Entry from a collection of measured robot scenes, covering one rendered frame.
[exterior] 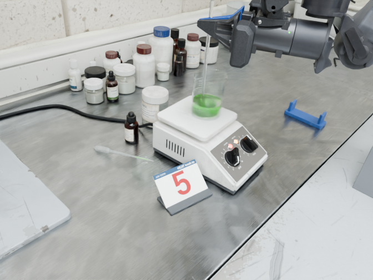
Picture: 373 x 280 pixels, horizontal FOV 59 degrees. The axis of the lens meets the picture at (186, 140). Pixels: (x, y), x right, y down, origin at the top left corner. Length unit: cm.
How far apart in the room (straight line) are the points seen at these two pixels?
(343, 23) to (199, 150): 30
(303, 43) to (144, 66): 48
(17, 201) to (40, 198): 3
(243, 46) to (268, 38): 7
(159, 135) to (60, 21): 45
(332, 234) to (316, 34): 32
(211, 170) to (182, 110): 14
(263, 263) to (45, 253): 31
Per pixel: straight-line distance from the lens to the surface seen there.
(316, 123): 87
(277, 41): 55
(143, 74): 91
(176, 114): 64
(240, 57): 49
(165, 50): 98
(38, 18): 93
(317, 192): 67
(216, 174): 59
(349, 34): 54
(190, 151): 61
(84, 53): 96
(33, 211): 58
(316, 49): 55
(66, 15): 97
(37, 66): 90
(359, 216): 66
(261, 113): 87
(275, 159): 72
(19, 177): 65
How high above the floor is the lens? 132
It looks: 35 degrees down
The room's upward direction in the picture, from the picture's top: 5 degrees clockwise
